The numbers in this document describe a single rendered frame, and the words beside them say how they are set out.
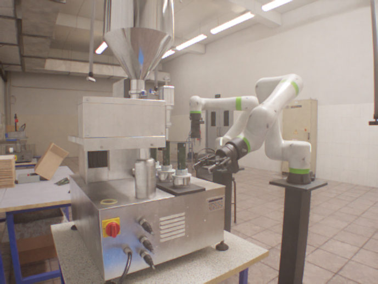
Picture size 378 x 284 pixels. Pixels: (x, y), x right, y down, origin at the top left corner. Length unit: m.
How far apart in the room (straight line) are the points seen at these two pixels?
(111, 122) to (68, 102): 10.50
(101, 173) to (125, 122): 0.39
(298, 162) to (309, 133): 4.68
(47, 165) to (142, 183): 1.83
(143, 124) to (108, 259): 0.42
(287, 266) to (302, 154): 0.72
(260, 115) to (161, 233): 0.59
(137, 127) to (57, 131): 10.38
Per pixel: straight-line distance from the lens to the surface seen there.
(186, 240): 0.89
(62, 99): 11.19
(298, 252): 1.66
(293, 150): 1.49
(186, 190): 0.82
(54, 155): 2.52
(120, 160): 1.06
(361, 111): 6.14
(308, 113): 6.20
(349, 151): 6.22
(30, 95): 11.13
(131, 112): 0.74
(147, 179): 0.77
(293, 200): 1.55
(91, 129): 0.70
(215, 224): 0.96
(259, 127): 1.01
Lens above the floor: 1.25
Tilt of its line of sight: 3 degrees down
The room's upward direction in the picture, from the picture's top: straight up
